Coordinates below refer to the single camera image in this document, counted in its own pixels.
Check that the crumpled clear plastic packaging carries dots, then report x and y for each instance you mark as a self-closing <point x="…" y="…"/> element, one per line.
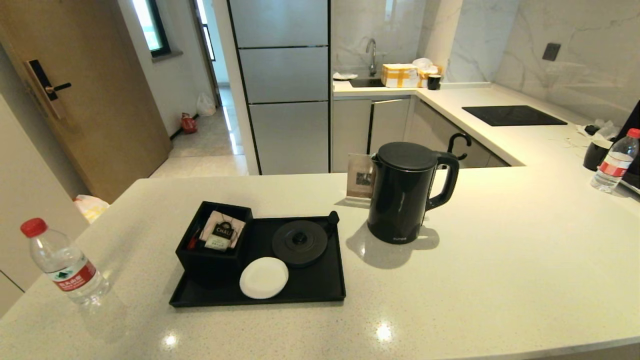
<point x="606" y="129"/>

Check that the white cabinet door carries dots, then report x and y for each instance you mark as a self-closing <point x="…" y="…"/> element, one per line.
<point x="350" y="125"/>
<point x="390" y="120"/>

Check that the black round kettle base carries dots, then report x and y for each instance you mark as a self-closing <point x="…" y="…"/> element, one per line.
<point x="300" y="244"/>

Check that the brown wooden door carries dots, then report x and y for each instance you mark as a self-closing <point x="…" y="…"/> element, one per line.
<point x="100" y="100"/>

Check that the white round paper coaster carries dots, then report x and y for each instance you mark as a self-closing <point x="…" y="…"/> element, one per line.
<point x="263" y="278"/>

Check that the small black cup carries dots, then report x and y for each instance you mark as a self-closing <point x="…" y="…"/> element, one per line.
<point x="434" y="82"/>

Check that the small red sachet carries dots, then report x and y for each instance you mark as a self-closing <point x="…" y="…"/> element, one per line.
<point x="193" y="242"/>

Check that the black mug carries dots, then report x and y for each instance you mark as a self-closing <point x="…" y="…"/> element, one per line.
<point x="595" y="156"/>

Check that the clear red-label water bottle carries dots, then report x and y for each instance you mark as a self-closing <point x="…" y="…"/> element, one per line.
<point x="70" y="275"/>
<point x="612" y="167"/>

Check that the black electric kettle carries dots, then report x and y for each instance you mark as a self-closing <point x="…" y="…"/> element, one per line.
<point x="400" y="200"/>

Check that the dark kitchen sink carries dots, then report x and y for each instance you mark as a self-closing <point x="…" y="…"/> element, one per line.
<point x="367" y="83"/>

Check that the crumpled white plastic wrap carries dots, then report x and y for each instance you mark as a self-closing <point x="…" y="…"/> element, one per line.
<point x="424" y="63"/>

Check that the acrylic QR code sign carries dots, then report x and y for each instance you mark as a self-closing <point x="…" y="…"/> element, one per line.
<point x="357" y="176"/>

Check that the small yellow-taped cardboard box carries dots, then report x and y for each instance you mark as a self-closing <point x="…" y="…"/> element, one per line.
<point x="425" y="77"/>

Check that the black induction cooktop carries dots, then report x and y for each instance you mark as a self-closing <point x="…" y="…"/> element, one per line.
<point x="512" y="115"/>

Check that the white dish cloth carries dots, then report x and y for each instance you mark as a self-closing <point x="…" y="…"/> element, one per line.
<point x="345" y="76"/>

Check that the white and yellow plastic bag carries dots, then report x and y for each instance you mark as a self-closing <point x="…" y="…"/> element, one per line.
<point x="91" y="207"/>

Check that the dark wall socket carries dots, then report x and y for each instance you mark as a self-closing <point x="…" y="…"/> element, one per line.
<point x="551" y="52"/>

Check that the black rectangular serving tray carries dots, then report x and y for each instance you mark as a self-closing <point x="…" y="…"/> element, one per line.
<point x="320" y="290"/>

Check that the red bag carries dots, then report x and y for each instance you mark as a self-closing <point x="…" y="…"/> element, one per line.
<point x="188" y="124"/>

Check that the black framed window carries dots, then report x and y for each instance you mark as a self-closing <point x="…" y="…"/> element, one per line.
<point x="150" y="25"/>

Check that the large yellow-taped cardboard box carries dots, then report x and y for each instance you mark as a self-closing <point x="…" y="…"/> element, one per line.
<point x="399" y="76"/>

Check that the black and gold door lock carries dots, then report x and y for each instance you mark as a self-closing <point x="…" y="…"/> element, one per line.
<point x="42" y="82"/>

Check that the silver refrigerator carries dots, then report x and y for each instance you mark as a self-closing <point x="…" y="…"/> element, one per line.
<point x="285" y="75"/>

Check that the chrome kitchen faucet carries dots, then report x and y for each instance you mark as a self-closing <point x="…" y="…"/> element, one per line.
<point x="372" y="50"/>

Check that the black divided organizer box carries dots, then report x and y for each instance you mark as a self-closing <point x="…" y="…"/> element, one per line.
<point x="210" y="262"/>

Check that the beige tea bag sachet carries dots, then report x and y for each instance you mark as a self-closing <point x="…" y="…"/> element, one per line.
<point x="222" y="232"/>

